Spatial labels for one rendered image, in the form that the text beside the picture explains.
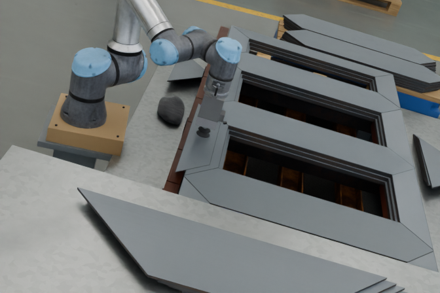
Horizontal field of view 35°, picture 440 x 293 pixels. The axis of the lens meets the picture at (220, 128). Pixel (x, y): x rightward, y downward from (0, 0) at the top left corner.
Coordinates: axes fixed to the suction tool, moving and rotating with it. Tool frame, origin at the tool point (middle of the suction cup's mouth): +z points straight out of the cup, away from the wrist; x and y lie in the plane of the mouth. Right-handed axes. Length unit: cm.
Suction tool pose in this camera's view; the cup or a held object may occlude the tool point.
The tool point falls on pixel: (203, 133)
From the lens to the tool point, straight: 213.7
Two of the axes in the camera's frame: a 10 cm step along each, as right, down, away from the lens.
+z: -2.6, 8.3, 4.9
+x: -9.6, -2.8, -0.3
